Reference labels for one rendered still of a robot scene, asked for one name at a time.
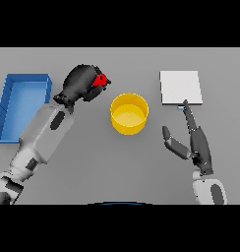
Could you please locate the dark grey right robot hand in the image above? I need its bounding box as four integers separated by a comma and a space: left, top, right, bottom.
161, 98, 214, 176

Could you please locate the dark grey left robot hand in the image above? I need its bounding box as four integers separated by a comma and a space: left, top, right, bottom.
52, 64, 112, 108

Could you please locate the red beaker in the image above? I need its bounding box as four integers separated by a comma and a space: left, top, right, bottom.
91, 73, 108, 88

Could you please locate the yellow bowl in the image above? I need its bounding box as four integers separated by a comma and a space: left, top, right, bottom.
109, 93, 150, 136

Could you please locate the pale square measuring scale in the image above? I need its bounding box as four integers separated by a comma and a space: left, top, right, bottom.
158, 70, 204, 110

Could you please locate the blue tray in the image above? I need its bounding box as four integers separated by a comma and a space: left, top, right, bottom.
0, 73, 53, 145

